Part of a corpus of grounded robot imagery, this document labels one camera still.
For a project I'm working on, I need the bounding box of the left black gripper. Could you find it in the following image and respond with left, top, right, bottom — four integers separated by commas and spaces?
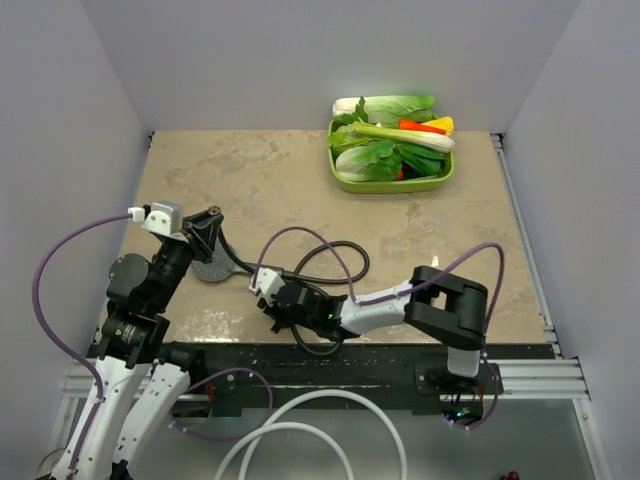
151, 209, 222, 310

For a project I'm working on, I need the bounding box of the black T-shaped fitting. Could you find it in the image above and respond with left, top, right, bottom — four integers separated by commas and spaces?
271, 318, 295, 333

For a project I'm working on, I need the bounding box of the grey shower head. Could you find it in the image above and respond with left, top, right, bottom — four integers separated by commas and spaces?
191, 247, 255, 283

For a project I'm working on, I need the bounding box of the black shower hose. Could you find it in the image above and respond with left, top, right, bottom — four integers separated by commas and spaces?
214, 234, 371, 357

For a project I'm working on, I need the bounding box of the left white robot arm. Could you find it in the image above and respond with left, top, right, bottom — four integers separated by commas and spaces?
50, 202, 223, 479

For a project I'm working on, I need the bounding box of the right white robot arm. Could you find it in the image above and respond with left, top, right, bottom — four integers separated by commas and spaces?
249, 266, 488, 393

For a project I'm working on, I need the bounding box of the napa cabbage in front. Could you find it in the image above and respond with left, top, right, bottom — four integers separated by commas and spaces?
335, 140, 402, 182

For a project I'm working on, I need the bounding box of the napa cabbage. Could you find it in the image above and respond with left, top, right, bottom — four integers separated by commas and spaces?
332, 95, 436, 127
335, 140, 402, 182

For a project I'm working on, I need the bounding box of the green vegetable tray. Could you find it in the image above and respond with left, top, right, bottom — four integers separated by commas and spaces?
327, 119, 454, 193

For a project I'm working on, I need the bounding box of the dark green leafy vegetable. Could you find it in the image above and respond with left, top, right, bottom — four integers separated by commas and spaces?
396, 143, 446, 177

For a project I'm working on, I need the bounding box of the napa cabbage at back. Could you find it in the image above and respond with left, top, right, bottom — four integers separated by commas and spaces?
332, 95, 436, 127

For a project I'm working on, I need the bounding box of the orange carrot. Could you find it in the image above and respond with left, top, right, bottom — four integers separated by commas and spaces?
398, 119, 447, 135

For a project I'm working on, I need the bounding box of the green celery stalk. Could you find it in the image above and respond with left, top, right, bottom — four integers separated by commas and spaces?
351, 122, 455, 153

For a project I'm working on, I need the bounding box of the yellow pepper piece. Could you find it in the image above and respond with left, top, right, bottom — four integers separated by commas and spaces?
423, 116, 455, 136

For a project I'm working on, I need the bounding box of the tin can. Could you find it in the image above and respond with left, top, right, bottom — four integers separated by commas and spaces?
35, 448, 65, 480

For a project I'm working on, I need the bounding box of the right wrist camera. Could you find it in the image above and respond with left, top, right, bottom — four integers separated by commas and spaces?
249, 267, 285, 299

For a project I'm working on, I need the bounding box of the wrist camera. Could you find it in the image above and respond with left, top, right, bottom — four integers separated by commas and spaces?
249, 267, 285, 299
127, 201, 187, 242

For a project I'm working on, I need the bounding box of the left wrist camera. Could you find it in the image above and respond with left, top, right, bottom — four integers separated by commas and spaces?
127, 201, 187, 242

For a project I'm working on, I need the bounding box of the black mounting base plate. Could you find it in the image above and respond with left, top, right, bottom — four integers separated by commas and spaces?
172, 342, 553, 417

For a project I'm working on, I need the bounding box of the white hose loop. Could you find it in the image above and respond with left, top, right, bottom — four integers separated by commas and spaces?
213, 387, 407, 480

